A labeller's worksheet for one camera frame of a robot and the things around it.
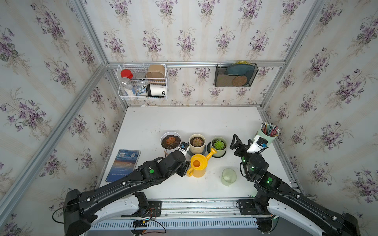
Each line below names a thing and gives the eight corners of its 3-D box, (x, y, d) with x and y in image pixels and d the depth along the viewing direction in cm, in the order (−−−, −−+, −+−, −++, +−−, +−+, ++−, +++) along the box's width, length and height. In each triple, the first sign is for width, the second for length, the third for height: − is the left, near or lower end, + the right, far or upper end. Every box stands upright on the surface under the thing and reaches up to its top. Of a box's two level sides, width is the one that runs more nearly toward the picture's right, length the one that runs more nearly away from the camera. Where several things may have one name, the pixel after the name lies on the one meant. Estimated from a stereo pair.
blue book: (108, 182, 84) (105, 180, 82) (119, 151, 97) (117, 149, 95) (132, 182, 84) (131, 180, 82) (140, 151, 97) (139, 149, 95)
